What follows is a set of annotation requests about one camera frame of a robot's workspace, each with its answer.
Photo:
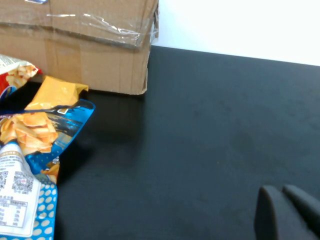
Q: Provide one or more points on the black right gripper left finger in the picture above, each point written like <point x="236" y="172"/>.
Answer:
<point x="266" y="215"/>

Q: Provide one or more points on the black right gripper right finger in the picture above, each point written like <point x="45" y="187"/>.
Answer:
<point x="305" y="205"/>

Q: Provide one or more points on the blue polka dot snack bag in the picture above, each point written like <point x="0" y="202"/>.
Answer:
<point x="45" y="205"/>

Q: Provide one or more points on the plain yellow snack packet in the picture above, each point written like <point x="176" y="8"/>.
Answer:
<point x="55" y="92"/>

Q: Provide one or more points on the dark blue shrimp chips bag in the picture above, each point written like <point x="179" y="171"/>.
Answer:
<point x="70" y="120"/>

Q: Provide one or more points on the clear packing tape strip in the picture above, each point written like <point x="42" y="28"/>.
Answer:
<point x="112" y="30"/>

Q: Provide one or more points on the taped cardboard box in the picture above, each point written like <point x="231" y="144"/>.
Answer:
<point x="75" y="57"/>

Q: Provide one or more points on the red blue Four Seas bag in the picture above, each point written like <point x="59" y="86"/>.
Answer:
<point x="15" y="72"/>

